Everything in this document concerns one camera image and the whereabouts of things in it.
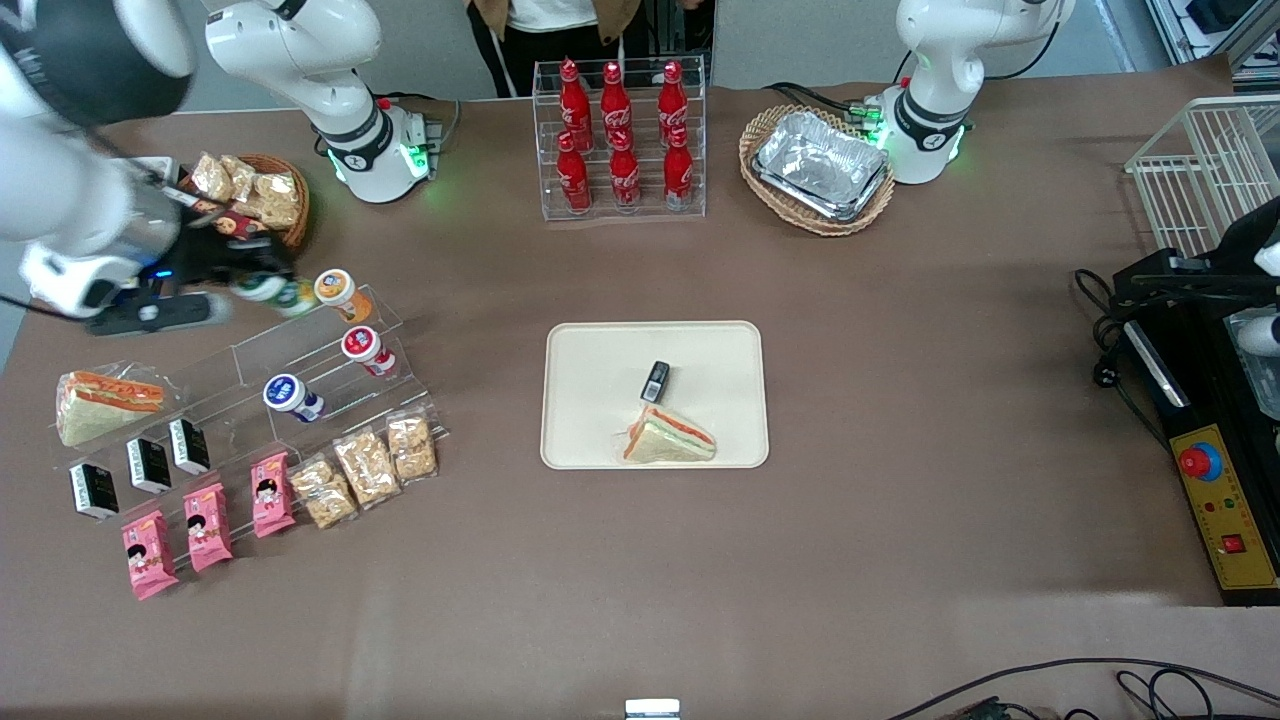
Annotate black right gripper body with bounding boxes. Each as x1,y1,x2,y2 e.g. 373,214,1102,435
160,222,256,298

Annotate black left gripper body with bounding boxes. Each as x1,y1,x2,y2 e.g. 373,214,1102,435
1213,195,1280,301

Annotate green lid gum bottle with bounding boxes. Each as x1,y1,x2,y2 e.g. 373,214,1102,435
231,274,320,320

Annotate orange lid gum bottle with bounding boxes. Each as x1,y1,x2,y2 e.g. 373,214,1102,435
313,268,375,325

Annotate blue lid gum bottle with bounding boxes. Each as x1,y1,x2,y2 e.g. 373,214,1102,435
262,373,326,424

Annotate red lid gum bottle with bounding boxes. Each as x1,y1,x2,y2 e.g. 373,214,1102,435
340,326,399,379

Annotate aluminium foil tray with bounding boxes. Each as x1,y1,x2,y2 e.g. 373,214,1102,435
751,109,892,224

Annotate cream plastic tray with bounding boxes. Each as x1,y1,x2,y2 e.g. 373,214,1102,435
539,320,771,471

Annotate round brown wicker basket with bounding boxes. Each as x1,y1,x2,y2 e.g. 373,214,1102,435
178,153,312,259

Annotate dark red cookie box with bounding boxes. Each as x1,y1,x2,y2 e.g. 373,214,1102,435
165,188,269,243

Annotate clear bag of crackers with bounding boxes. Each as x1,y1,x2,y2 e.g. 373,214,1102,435
384,407,440,484
289,454,360,530
332,427,404,512
248,171,302,232
221,154,261,203
189,151,237,207

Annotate clear acrylic stepped display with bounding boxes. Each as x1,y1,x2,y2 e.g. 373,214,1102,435
58,285,448,563

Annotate small black box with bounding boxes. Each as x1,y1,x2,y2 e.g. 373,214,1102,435
67,461,121,523
125,436,174,496
167,416,213,477

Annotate red emergency stop button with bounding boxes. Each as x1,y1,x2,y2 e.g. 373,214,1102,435
1178,440,1224,483

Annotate wrapped triangle sandwich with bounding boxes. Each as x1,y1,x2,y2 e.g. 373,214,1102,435
54,372,167,449
622,403,718,466

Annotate black and yellow control box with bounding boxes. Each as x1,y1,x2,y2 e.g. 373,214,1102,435
1118,305,1280,608

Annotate red cola bottle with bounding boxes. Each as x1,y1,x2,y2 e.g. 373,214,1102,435
657,60,690,137
599,61,634,137
608,129,642,212
555,131,594,215
662,127,696,212
557,58,594,137

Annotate oval light wicker basket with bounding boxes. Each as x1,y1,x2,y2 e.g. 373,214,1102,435
739,104,897,239

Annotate person in brown coat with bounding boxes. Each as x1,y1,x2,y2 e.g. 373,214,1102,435
464,0,643,99

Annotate clear acrylic bottle rack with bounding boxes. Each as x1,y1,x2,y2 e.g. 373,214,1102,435
532,55,708,222

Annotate black background equipment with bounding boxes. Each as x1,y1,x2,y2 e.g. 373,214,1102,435
640,0,717,61

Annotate black power cable with plug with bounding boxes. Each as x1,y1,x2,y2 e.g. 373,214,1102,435
1073,267,1173,453

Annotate white wire rack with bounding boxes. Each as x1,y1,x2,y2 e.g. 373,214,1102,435
1124,95,1280,263

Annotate metal equipment frame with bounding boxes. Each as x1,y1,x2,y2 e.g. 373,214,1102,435
1145,0,1280,83

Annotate black arm base cables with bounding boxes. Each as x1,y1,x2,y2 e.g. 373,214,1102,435
763,80,873,121

